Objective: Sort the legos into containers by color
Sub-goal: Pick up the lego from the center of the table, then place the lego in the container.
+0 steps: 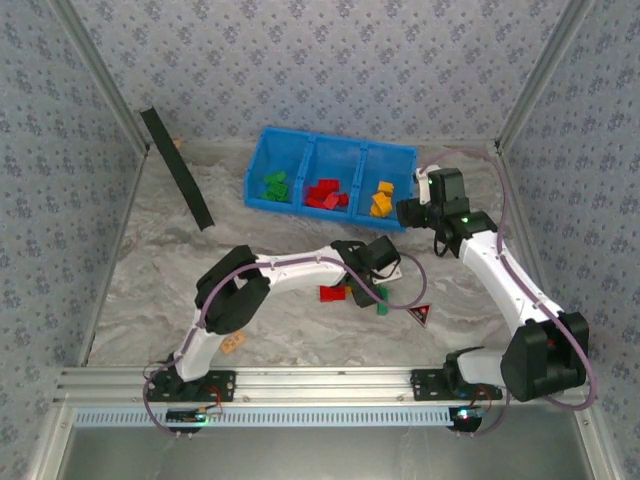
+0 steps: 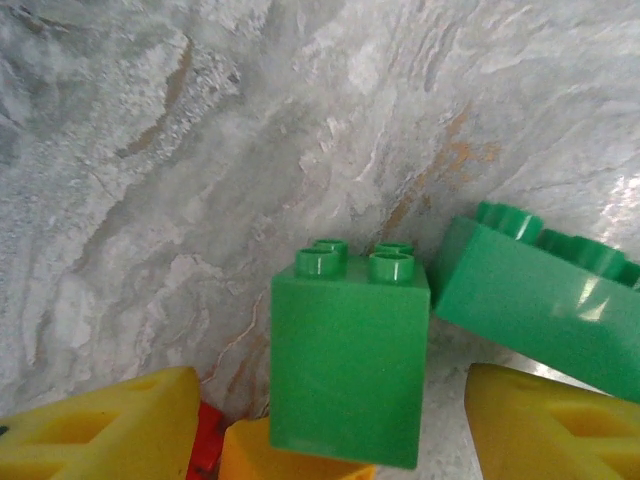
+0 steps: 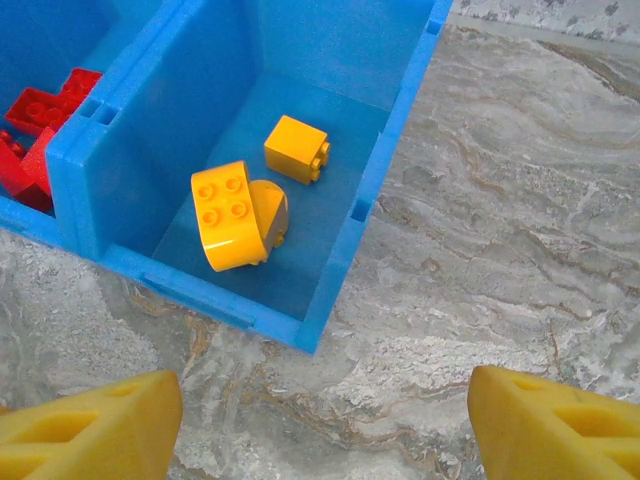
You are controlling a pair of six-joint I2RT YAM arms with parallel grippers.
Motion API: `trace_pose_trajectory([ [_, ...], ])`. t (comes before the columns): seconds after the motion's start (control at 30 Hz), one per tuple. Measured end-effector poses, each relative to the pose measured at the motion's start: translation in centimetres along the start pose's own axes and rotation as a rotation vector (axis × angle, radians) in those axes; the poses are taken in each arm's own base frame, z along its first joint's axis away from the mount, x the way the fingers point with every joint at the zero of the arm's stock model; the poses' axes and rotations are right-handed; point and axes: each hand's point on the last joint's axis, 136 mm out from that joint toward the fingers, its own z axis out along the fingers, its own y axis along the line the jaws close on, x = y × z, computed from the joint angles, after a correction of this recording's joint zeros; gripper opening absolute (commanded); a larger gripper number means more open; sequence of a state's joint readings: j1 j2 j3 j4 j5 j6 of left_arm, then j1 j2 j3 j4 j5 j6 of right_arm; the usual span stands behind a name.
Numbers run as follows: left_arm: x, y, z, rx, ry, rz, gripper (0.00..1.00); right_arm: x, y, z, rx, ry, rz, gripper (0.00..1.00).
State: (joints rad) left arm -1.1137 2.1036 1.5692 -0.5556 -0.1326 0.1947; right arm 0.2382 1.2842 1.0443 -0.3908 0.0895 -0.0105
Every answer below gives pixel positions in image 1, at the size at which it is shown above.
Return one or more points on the red lego brick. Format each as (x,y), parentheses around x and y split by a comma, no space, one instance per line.
(315,202)
(316,192)
(328,184)
(343,200)
(331,200)
(330,294)

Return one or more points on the blue three-compartment bin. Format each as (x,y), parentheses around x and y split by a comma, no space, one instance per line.
(327,160)

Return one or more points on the green sloped lego brick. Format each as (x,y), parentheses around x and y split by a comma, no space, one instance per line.
(266,194)

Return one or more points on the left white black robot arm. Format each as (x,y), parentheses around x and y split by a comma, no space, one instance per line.
(300,270)

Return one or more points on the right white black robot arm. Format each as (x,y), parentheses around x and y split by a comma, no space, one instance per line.
(500,285)

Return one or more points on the black triangle with red light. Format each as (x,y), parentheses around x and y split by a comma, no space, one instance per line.
(421,315)

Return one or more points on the flat orange tag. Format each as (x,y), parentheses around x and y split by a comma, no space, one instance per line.
(231,344)

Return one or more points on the grey metal panel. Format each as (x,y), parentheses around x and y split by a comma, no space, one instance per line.
(320,455)

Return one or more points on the long black strip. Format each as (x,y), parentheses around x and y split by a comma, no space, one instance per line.
(175,165)

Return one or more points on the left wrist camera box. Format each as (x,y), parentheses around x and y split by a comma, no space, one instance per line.
(389,276)

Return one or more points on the aluminium side rail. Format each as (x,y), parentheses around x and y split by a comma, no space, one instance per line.
(515,200)
(129,202)

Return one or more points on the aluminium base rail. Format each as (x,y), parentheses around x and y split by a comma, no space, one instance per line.
(320,382)

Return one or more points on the aluminium frame post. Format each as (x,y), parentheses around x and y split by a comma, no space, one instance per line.
(541,75)
(104,75)

